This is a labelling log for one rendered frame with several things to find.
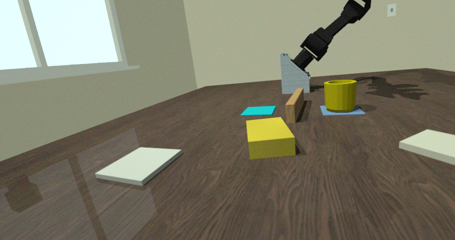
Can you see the yellow block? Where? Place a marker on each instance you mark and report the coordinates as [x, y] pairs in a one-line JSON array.
[[269, 138]]

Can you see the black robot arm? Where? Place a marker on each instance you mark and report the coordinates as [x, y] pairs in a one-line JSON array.
[[318, 41]]

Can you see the tan wooden bar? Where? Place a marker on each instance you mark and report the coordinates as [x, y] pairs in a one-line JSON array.
[[294, 106]]

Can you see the yellow cup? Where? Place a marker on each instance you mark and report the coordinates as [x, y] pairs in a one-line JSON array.
[[340, 95]]

